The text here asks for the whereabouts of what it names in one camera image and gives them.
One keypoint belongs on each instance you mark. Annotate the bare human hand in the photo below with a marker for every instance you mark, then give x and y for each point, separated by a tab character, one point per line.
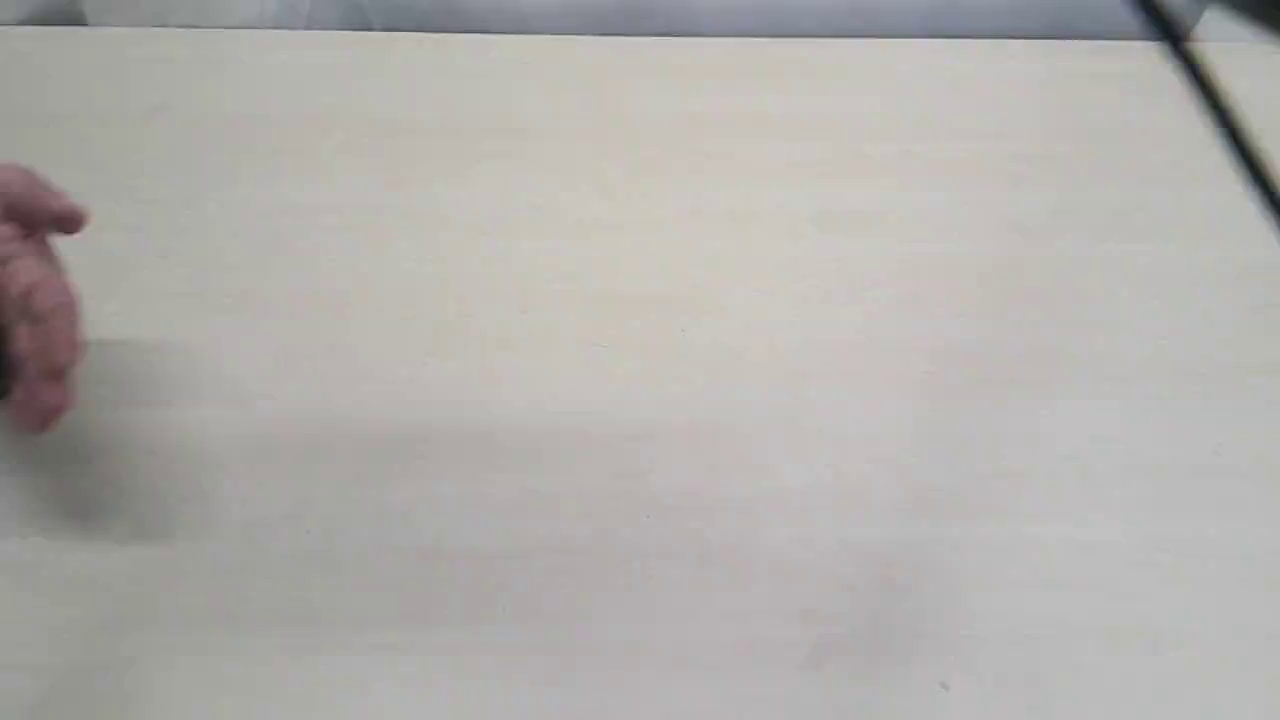
42	331

